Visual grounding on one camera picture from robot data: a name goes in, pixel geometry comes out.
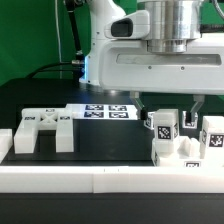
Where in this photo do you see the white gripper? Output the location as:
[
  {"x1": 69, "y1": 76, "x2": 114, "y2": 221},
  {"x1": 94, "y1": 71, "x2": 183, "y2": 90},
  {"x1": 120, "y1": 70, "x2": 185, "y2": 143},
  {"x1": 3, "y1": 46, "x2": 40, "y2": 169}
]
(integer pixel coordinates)
[{"x1": 99, "y1": 33, "x2": 224, "y2": 123}]

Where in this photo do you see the white chair seat part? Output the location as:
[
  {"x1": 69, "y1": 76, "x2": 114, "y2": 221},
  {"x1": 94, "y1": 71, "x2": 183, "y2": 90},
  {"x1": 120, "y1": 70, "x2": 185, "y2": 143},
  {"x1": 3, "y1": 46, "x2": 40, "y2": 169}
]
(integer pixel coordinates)
[{"x1": 151, "y1": 136, "x2": 224, "y2": 168}]

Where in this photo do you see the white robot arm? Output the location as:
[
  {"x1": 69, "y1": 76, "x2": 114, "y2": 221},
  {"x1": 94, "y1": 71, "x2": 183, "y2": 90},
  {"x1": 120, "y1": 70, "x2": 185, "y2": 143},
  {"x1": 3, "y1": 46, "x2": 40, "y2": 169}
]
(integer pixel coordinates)
[{"x1": 64, "y1": 0, "x2": 224, "y2": 120}]

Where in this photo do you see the white tagged cube far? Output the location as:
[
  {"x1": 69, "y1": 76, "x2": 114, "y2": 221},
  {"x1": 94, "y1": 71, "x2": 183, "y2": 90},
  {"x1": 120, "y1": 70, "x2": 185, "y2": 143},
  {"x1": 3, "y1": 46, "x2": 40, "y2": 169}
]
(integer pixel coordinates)
[{"x1": 182, "y1": 111, "x2": 198, "y2": 129}]

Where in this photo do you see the white tagged cube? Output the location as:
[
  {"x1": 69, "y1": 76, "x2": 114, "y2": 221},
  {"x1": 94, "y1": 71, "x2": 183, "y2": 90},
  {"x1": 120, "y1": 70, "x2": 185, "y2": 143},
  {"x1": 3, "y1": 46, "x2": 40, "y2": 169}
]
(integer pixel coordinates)
[
  {"x1": 144, "y1": 112, "x2": 154, "y2": 130},
  {"x1": 182, "y1": 111, "x2": 198, "y2": 129}
]

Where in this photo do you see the white tagged cube near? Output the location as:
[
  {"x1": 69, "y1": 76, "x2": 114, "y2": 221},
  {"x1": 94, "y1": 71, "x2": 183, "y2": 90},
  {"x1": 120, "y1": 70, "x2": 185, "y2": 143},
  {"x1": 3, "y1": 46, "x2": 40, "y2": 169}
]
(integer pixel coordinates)
[{"x1": 144, "y1": 112, "x2": 154, "y2": 130}]

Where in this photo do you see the white tag plate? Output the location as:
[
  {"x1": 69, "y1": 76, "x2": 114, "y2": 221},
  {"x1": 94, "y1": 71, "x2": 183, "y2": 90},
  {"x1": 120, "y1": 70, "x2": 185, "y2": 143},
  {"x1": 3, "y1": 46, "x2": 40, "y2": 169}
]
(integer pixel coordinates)
[{"x1": 66, "y1": 104, "x2": 138, "y2": 120}]

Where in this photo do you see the white left fence block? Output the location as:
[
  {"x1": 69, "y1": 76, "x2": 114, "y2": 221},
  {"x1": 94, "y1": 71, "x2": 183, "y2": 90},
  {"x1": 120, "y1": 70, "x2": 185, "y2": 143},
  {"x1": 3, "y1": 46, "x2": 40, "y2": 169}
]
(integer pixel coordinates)
[{"x1": 0, "y1": 129, "x2": 13, "y2": 163}]

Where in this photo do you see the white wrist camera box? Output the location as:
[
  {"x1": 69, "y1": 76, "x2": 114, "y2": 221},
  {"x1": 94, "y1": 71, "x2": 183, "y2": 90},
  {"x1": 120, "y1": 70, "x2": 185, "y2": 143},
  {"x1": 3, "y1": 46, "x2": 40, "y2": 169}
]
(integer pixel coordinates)
[{"x1": 104, "y1": 10, "x2": 150, "y2": 39}]

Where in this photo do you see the black cable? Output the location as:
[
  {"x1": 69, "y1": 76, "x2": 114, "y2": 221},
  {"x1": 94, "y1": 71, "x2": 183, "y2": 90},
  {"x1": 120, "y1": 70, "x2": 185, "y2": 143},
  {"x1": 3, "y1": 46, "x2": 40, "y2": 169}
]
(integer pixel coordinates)
[{"x1": 25, "y1": 0, "x2": 86, "y2": 80}]

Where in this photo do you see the white thin cable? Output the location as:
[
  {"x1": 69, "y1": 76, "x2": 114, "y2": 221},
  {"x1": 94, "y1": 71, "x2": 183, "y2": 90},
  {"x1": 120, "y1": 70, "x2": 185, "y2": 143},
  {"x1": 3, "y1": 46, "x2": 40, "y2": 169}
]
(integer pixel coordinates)
[{"x1": 54, "y1": 0, "x2": 64, "y2": 80}]

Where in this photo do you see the white chair back frame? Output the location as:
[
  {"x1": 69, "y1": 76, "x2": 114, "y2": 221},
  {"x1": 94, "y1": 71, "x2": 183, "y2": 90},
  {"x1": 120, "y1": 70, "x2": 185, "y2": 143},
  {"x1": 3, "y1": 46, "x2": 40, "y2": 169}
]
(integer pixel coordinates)
[{"x1": 14, "y1": 108, "x2": 74, "y2": 154}]

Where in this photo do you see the white front fence rail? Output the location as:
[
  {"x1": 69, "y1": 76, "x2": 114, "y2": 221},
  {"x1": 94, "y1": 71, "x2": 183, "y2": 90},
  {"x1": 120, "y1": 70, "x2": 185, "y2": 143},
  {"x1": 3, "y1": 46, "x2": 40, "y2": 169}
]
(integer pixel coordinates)
[{"x1": 0, "y1": 166, "x2": 224, "y2": 193}]

